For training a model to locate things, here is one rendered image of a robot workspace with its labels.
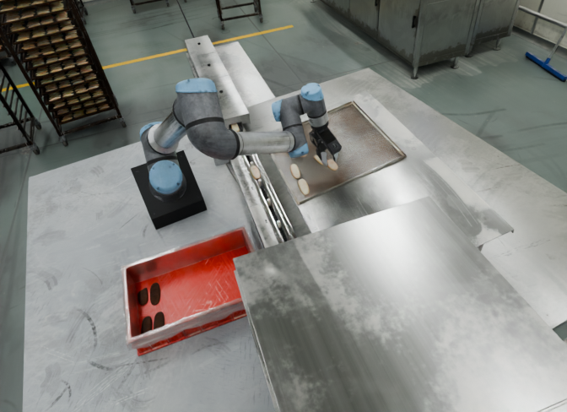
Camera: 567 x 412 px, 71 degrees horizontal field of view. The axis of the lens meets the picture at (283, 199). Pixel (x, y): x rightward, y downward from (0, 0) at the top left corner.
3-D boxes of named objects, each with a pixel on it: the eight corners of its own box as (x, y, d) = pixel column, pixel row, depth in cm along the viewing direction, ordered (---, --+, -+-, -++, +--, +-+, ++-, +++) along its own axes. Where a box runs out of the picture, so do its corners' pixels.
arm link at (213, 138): (209, 159, 108) (318, 150, 144) (200, 121, 109) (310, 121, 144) (187, 170, 116) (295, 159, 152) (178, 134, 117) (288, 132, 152)
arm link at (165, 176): (155, 198, 156) (152, 195, 143) (147, 166, 156) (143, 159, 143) (186, 192, 159) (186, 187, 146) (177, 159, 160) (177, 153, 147)
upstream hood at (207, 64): (186, 49, 303) (184, 38, 297) (209, 44, 306) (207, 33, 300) (219, 132, 214) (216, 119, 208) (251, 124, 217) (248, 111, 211)
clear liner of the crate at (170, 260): (127, 280, 150) (118, 264, 143) (250, 239, 159) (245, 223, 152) (135, 360, 126) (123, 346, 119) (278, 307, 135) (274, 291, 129)
